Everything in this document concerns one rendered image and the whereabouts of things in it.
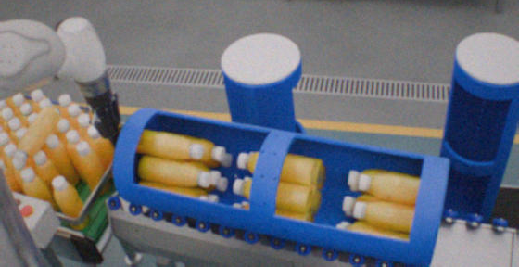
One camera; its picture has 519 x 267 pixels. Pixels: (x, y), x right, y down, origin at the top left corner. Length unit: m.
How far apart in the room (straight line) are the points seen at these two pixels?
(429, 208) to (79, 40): 0.92
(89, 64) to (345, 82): 2.27
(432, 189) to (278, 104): 0.81
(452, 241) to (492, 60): 0.70
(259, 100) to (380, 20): 2.12
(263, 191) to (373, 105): 1.99
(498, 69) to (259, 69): 0.82
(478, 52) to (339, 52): 1.75
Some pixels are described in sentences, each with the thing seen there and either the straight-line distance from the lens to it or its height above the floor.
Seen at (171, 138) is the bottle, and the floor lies 1.19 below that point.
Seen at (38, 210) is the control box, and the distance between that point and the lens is 1.73.
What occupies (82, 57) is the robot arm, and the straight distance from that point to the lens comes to 1.46.
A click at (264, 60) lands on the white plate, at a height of 1.04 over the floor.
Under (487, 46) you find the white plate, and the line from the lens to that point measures 2.16.
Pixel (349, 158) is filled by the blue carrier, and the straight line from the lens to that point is 1.65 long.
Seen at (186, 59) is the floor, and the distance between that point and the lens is 3.85.
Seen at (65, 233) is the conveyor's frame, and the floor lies 0.90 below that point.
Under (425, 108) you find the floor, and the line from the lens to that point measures 3.39.
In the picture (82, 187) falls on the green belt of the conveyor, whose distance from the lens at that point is 2.00.
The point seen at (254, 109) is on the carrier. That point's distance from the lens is 2.06.
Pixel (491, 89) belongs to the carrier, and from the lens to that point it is 2.03.
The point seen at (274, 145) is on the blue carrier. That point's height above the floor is 1.23.
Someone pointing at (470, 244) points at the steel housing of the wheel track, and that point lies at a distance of 1.70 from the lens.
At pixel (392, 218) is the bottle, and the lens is 1.46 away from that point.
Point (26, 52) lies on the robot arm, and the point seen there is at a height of 1.87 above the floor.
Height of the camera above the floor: 2.32
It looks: 44 degrees down
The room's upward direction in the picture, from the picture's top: 9 degrees counter-clockwise
